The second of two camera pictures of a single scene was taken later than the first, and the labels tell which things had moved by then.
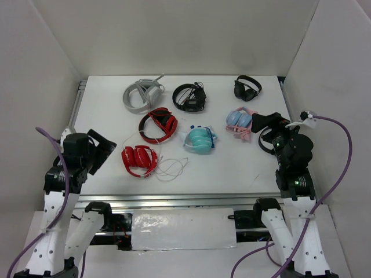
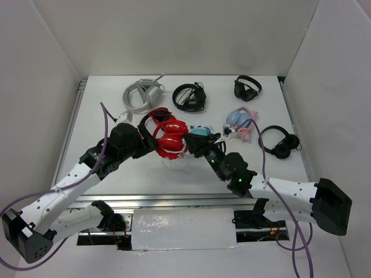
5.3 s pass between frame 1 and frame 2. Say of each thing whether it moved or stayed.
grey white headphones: stayed
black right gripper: moved
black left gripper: moved
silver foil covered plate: stayed
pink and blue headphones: stayed
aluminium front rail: stayed
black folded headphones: stayed
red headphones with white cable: moved
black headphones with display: stayed
